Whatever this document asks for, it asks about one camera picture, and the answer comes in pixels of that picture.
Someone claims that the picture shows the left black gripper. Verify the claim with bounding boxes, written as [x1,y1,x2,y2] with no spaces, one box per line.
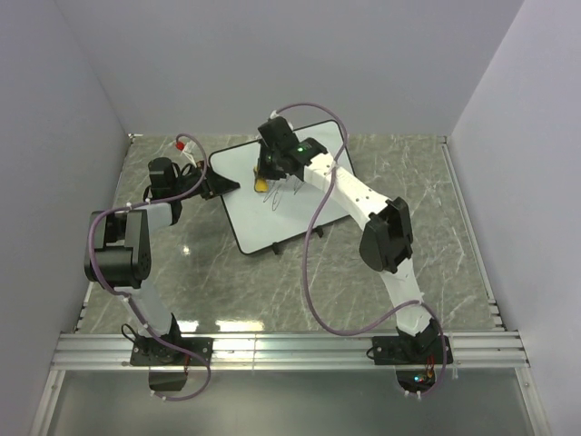
[172,162,240,201]

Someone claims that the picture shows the yellow bone-shaped eraser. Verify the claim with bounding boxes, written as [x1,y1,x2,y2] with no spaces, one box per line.
[253,167,269,193]

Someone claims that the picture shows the white whiteboard black frame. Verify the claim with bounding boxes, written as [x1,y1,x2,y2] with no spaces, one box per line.
[210,141,324,254]

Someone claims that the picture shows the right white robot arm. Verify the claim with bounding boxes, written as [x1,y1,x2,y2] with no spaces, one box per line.
[256,115,442,363]

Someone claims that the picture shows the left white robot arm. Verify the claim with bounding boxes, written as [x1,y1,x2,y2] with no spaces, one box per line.
[84,157,240,365]

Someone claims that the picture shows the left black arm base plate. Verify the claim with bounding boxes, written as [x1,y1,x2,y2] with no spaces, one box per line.
[129,337,213,367]

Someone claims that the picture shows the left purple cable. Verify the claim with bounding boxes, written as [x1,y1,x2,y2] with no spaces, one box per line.
[88,133,213,401]

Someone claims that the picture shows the aluminium mounting rail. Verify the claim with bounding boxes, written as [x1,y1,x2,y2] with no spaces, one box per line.
[50,331,529,372]

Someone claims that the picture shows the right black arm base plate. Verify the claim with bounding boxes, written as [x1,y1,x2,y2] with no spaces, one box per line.
[366,336,454,366]

